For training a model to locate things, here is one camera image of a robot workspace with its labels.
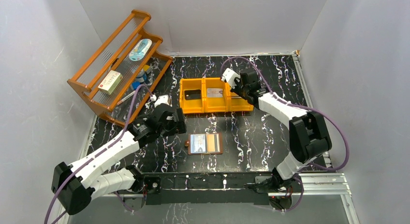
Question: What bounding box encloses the black card in bin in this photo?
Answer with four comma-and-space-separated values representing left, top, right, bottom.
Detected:
184, 89, 202, 100

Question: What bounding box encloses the blue white tape roll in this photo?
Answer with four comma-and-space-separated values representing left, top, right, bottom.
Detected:
135, 69, 147, 83

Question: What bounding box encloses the white blue oval case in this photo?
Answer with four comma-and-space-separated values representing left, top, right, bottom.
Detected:
128, 38, 152, 61

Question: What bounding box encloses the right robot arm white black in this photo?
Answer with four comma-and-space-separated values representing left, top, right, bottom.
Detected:
221, 69, 332, 192

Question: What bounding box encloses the yellow right bin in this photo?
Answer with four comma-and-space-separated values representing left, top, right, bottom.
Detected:
225, 83, 254, 112

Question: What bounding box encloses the yellow bin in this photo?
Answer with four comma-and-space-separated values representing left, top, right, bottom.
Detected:
203, 77, 229, 113
179, 78, 205, 114
225, 83, 254, 112

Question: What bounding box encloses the white red box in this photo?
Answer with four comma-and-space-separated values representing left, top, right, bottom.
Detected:
98, 70, 123, 95

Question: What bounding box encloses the yellow left bin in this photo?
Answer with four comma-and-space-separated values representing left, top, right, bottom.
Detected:
179, 78, 205, 114

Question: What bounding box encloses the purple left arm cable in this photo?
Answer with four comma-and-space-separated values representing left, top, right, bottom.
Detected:
43, 84, 158, 224

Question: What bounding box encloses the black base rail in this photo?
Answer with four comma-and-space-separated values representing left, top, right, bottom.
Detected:
114, 172, 303, 210

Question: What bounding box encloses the aluminium frame rail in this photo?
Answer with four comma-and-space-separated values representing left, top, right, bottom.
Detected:
61, 172, 359, 224

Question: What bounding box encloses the white marker pen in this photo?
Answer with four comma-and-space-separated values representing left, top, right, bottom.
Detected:
117, 90, 136, 105

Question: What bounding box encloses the yellow middle bin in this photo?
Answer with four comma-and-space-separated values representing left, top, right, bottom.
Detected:
203, 77, 229, 113

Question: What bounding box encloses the orange leather card holder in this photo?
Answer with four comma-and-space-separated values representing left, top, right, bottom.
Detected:
185, 133, 223, 155

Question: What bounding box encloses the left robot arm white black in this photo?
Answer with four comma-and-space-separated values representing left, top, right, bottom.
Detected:
52, 103, 186, 215

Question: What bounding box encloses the blue small cube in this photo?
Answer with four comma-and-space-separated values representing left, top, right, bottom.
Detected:
131, 81, 141, 90

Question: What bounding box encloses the orange wooden shelf rack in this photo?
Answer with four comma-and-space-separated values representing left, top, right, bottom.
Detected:
67, 10, 173, 126

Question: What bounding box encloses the grey card in bin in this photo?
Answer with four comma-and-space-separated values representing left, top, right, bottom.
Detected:
206, 88, 223, 98

